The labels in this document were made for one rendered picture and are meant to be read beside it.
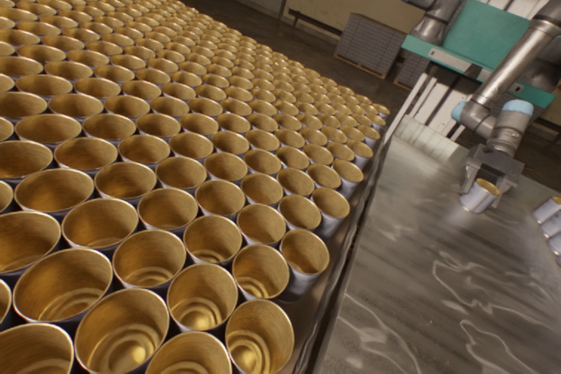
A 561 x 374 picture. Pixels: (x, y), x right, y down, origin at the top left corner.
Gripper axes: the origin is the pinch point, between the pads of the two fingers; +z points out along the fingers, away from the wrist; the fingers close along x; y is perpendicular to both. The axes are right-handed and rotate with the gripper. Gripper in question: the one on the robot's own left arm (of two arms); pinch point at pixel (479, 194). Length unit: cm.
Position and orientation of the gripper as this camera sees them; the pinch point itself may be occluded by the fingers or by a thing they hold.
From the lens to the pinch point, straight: 95.2
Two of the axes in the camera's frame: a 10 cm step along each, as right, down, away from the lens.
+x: 8.6, 4.8, -1.7
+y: -0.7, -2.3, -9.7
